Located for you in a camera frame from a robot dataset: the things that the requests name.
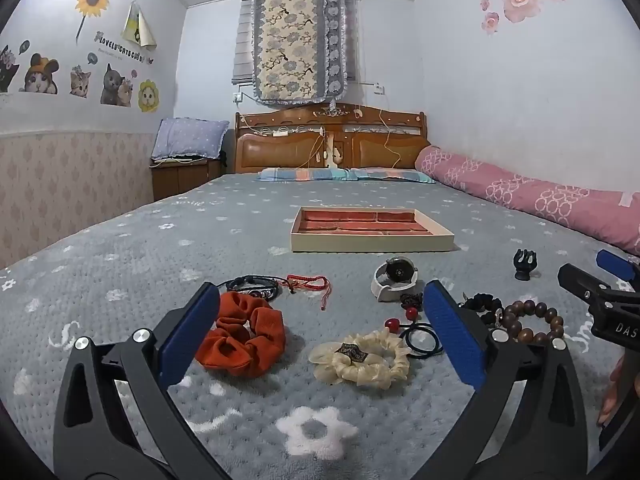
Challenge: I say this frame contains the orange cable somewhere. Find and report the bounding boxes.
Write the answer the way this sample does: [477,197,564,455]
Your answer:
[376,107,402,168]

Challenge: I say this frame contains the floral hanging cloth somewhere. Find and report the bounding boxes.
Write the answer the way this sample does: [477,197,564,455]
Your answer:
[252,0,358,107]

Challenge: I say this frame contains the white strap wristwatch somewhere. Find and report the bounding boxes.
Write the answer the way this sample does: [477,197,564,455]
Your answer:
[371,257,421,302]

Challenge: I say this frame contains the grey window blind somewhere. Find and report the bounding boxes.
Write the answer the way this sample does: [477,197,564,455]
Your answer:
[231,0,258,86]

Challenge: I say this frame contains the orange scrunchie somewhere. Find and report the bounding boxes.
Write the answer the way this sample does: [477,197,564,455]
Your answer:
[195,291,287,378]

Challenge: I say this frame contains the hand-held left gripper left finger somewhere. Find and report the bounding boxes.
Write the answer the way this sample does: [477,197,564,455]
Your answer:
[52,281,233,480]

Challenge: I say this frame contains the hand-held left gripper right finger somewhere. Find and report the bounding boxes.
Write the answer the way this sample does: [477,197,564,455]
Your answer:
[415,279,591,480]

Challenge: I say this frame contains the red string bracelet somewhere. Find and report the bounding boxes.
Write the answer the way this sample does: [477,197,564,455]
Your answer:
[282,274,333,311]

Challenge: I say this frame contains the yellow flower cat sticker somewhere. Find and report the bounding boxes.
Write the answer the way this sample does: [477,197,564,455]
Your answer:
[137,79,161,113]

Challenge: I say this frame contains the pink patterned bolster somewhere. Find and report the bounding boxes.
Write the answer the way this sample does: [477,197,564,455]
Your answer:
[415,146,640,256]

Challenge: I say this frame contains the wooden bed headboard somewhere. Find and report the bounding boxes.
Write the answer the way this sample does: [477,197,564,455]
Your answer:
[234,104,431,175]

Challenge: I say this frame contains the cream scrunchie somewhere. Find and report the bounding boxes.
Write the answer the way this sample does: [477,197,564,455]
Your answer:
[308,331,412,391]

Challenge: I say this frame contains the tabby kitten sticker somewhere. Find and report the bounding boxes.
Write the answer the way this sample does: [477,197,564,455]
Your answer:
[69,65,92,98]

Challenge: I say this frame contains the wooden bead bracelet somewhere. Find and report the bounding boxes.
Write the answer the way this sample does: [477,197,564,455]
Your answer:
[500,300,565,345]

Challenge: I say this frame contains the person's right hand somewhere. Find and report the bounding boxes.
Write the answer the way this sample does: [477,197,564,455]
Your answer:
[597,354,640,427]

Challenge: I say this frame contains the grey flower-print blanket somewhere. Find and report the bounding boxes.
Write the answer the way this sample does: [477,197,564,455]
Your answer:
[0,172,640,480]

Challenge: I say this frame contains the black scrunchie with charm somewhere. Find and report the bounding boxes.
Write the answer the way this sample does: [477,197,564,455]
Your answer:
[457,292,505,326]

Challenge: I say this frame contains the peeling paper wall poster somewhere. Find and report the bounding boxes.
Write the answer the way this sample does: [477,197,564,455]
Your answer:
[122,0,157,52]

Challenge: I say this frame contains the beige jewelry tray red lining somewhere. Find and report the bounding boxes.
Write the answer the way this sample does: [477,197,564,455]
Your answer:
[291,206,456,253]

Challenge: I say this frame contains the hamster hat cat sticker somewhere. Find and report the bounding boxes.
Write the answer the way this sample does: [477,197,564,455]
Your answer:
[24,53,60,95]

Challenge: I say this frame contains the purple dotted pillow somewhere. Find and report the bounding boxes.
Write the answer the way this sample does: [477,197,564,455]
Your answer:
[151,118,230,162]

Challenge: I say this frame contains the black white cat sticker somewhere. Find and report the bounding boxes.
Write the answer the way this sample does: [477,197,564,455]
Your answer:
[0,40,32,94]

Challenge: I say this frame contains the black hair claw clip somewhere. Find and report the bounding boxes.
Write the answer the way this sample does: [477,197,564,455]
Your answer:
[512,249,535,280]

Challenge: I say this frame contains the black hair tie red beads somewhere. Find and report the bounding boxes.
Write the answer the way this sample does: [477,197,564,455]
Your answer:
[384,306,445,359]

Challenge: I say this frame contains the lettering wall sticker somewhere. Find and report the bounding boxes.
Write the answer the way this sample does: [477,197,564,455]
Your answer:
[94,30,157,65]

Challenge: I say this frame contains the wooden nightstand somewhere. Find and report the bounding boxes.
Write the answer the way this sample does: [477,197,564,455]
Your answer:
[151,157,223,202]

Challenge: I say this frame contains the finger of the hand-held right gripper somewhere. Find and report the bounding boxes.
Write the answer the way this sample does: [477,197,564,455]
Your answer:
[596,249,640,283]
[557,262,621,307]

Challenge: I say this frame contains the black braided leather bracelet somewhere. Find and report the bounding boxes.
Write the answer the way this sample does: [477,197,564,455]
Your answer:
[218,275,281,303]

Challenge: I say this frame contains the grey cats pair sticker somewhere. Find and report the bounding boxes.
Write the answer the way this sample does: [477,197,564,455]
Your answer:
[100,63,135,108]

